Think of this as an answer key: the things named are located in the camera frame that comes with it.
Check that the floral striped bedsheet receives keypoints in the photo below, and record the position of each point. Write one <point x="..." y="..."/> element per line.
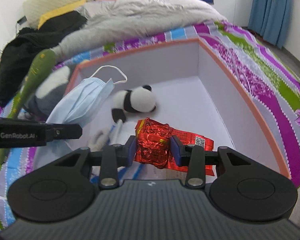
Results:
<point x="265" y="80"/>

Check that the wall socket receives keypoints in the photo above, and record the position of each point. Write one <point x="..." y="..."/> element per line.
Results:
<point x="22" y="20"/>

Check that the grey penguin plush toy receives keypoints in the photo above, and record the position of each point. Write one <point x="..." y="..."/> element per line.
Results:
<point x="52" y="85"/>

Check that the orange cardboard box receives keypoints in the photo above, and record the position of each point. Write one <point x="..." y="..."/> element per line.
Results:
<point x="190" y="80"/>

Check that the blue curtain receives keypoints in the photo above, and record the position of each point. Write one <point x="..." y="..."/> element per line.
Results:
<point x="270" y="10"/>

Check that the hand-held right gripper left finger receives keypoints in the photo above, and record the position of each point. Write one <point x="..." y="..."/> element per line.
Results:
<point x="131" y="152"/>

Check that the black jacket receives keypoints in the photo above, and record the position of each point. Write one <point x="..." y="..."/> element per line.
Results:
<point x="27" y="50"/>

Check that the long green plush toy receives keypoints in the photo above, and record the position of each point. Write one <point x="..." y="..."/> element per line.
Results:
<point x="42" y="65"/>

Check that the yellow pillow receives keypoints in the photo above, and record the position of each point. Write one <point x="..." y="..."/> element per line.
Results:
<point x="57" y="11"/>

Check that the red foil packet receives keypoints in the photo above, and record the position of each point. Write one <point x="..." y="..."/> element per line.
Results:
<point x="152" y="145"/>

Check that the blue face mask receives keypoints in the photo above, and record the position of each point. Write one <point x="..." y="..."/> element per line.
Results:
<point x="82" y="100"/>

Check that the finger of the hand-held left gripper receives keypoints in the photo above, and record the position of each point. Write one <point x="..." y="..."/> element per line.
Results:
<point x="65" y="131"/>

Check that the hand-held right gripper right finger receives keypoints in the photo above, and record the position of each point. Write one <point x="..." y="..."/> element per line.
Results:
<point x="176" y="151"/>

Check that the light grey duvet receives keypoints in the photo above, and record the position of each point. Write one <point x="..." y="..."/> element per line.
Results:
<point x="152" y="17"/>

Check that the small panda plush toy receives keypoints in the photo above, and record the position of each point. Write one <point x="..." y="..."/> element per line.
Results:
<point x="140" y="100"/>

